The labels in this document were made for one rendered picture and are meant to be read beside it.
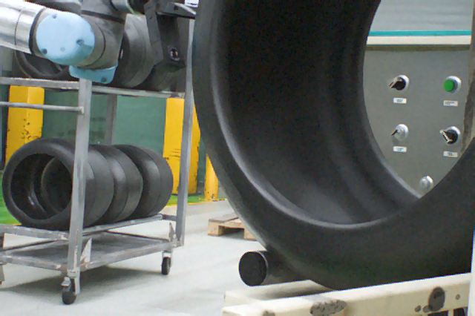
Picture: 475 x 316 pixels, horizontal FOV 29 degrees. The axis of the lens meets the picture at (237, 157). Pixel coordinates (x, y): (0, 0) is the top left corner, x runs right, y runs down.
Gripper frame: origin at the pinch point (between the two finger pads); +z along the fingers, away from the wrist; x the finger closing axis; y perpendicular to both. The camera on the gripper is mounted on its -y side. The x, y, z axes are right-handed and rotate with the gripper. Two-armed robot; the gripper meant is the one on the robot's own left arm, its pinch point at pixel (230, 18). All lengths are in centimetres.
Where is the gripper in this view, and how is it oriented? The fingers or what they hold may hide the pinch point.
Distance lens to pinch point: 131.9
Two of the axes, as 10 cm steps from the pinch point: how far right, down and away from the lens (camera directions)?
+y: 1.6, -9.8, -1.4
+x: 7.1, 0.2, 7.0
